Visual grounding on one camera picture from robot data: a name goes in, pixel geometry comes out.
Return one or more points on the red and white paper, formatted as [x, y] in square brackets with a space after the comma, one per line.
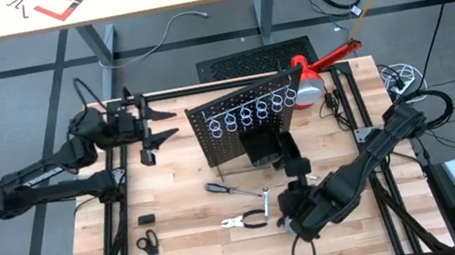
[64, 9]

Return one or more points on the small black block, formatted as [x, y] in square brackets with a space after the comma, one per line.
[146, 220]

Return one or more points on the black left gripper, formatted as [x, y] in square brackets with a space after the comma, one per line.
[139, 128]

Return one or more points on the small black plastic bin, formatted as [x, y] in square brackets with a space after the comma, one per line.
[288, 145]

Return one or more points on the white power strip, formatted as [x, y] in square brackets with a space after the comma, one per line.
[399, 87]

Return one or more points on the black metal peg board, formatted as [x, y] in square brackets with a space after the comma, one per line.
[221, 142]

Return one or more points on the red desk lamp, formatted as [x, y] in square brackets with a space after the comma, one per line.
[312, 81]

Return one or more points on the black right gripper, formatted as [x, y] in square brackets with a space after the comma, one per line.
[301, 208]

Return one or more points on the black hex key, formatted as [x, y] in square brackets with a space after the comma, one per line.
[24, 12]
[15, 1]

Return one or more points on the large black plastic bin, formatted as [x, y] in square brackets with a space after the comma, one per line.
[258, 147]

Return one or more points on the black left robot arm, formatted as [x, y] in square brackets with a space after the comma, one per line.
[55, 175]

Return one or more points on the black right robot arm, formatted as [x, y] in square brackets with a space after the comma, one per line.
[372, 159]

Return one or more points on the black perforated metal panel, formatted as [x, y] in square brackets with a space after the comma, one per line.
[235, 63]

